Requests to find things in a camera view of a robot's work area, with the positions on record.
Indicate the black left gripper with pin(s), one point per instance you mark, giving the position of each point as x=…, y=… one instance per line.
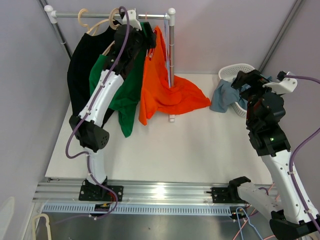
x=148, y=42

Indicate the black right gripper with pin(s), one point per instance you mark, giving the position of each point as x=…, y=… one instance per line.
x=256, y=83

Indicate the grey-blue t shirt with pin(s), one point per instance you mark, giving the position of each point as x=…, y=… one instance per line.
x=225, y=95

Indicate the light blue wire hanger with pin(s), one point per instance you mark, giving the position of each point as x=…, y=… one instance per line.
x=166, y=40

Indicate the orange t shirt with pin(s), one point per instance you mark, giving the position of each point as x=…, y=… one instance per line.
x=157, y=96

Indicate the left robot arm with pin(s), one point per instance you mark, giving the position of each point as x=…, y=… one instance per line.
x=87, y=127

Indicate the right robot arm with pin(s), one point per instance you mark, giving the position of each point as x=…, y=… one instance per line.
x=294, y=216

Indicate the beige wooden hanger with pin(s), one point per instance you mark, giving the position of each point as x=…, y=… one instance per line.
x=91, y=30
x=110, y=20

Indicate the green t shirt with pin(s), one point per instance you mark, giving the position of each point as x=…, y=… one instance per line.
x=128, y=96

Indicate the black t shirt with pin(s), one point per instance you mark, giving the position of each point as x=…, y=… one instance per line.
x=83, y=59

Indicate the white perforated plastic basket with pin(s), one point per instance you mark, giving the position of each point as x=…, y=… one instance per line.
x=228, y=73

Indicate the metal clothes rack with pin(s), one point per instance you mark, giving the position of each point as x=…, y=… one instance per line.
x=123, y=12

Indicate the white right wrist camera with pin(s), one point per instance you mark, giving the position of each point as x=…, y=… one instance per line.
x=284, y=85

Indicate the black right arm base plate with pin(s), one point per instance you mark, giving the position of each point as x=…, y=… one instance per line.
x=224, y=195

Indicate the pink wire hanger on floor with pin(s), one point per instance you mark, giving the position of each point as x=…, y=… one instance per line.
x=255, y=220

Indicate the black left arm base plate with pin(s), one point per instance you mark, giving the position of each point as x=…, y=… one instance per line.
x=93, y=193

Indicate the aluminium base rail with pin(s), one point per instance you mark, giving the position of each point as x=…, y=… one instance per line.
x=67, y=190

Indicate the white slotted cable duct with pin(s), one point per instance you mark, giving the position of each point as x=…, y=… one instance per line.
x=135, y=209

